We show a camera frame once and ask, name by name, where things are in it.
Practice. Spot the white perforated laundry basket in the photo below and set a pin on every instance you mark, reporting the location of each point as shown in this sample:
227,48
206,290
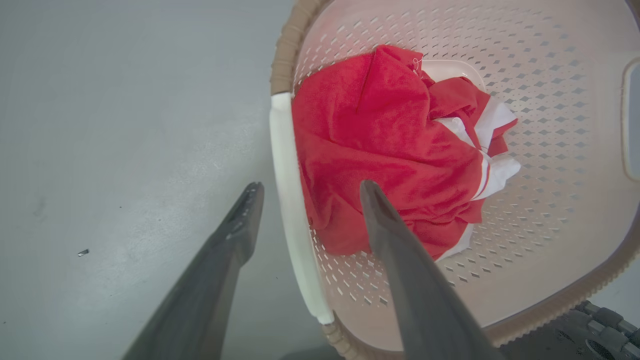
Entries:
550,150

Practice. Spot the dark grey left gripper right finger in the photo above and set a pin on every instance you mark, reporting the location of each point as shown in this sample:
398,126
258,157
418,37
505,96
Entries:
425,295

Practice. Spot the grey robot base part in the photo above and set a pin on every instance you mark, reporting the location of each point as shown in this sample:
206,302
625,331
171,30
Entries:
590,335

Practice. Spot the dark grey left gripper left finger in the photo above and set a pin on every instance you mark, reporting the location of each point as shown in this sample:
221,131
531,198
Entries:
200,295

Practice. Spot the red and white garment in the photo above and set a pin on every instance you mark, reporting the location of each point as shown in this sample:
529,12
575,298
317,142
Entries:
385,145

